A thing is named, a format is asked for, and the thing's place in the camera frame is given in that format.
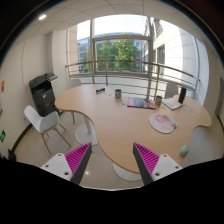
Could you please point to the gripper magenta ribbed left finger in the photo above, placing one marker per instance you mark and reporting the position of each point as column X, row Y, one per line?
column 70, row 166

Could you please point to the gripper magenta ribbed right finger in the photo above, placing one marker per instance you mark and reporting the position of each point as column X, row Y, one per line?
column 153, row 166

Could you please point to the light green computer mouse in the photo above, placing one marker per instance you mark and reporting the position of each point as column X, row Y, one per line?
column 184, row 150

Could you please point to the white round table base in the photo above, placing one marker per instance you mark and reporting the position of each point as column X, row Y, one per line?
column 126, row 175

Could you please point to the white chair with wooden legs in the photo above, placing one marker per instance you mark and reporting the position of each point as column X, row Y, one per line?
column 44, row 124

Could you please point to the dark magazine on table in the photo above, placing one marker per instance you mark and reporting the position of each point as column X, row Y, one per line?
column 140, row 103

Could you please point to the mug near magazine right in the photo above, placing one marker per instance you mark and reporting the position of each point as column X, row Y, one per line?
column 158, row 100

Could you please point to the mug magazine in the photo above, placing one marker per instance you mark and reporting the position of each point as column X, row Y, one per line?
column 158, row 100
column 118, row 93

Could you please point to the small black box on table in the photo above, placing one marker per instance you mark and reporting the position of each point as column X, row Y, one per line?
column 100, row 90

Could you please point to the black upright speaker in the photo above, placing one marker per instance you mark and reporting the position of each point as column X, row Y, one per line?
column 182, row 95

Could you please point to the black office printer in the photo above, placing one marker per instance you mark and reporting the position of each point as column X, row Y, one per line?
column 42, row 93

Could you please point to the mug near magazine left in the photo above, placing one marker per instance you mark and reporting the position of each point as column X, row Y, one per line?
column 118, row 93

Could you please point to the white chair behind table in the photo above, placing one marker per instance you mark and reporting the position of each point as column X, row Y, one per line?
column 73, row 83

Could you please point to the metal window railing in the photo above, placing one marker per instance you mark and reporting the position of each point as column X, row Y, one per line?
column 134, row 77

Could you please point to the white table pedestal leg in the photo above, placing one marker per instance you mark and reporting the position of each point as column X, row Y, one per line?
column 86, row 133

